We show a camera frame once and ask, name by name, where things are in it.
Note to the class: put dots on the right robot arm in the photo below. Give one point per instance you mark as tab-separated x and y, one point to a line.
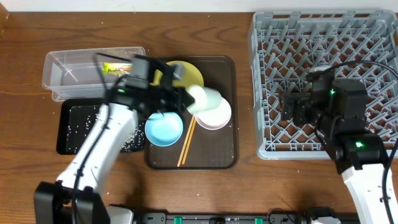
364	163

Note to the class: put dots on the green snack wrapper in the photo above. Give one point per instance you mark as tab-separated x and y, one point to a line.
116	68

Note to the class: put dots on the pink white shallow bowl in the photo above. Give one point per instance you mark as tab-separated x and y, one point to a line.
216	118

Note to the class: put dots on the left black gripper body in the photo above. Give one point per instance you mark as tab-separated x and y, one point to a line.
162	99

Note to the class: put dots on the light blue bowl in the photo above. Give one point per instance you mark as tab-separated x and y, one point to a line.
163	129

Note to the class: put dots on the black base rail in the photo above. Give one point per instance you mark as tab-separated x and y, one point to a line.
217	218

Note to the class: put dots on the grey dishwasher rack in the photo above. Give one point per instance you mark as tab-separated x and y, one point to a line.
284	46

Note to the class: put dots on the black plastic tray bin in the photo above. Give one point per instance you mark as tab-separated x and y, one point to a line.
64	117

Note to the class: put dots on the yellow round plate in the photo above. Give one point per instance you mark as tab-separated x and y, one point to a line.
190	75

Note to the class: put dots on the small white green cup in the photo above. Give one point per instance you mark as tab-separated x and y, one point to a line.
205	98

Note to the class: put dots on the left wooden chopstick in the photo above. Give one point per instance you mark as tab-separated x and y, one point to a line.
186	143

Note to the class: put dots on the right wooden chopstick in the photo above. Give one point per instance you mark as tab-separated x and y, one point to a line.
189	146

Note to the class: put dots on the dark brown serving tray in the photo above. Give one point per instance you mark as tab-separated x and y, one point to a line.
208	149

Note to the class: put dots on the wooden chopstick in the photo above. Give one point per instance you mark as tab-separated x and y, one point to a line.
189	146
186	143

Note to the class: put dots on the clear plastic bin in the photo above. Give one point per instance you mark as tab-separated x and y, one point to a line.
73	73

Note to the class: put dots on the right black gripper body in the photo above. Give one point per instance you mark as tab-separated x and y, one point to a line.
305	113

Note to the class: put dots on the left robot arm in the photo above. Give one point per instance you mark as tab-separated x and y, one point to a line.
76	195

